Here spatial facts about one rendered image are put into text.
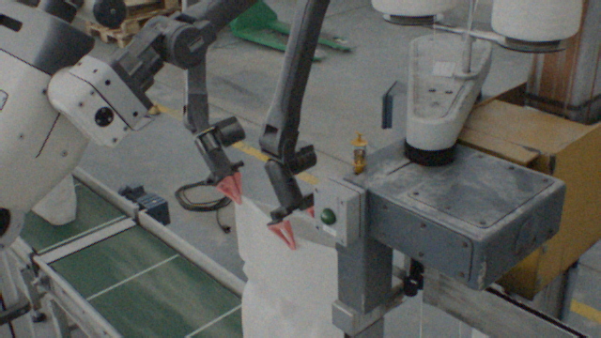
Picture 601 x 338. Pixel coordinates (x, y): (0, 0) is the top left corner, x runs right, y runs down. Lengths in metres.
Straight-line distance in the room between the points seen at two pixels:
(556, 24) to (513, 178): 0.25
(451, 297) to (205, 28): 0.67
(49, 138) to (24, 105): 0.07
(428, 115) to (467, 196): 0.16
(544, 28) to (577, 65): 0.24
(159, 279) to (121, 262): 0.20
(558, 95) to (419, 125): 0.38
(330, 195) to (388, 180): 0.10
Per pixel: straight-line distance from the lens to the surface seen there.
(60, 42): 1.27
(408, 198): 1.04
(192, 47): 1.21
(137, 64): 1.17
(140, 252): 2.71
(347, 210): 1.06
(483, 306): 1.25
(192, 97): 1.71
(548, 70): 1.40
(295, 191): 1.50
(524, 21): 1.15
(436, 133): 1.11
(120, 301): 2.47
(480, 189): 1.08
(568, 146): 1.26
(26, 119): 1.28
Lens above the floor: 1.86
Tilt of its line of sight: 27 degrees down
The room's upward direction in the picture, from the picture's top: 2 degrees counter-clockwise
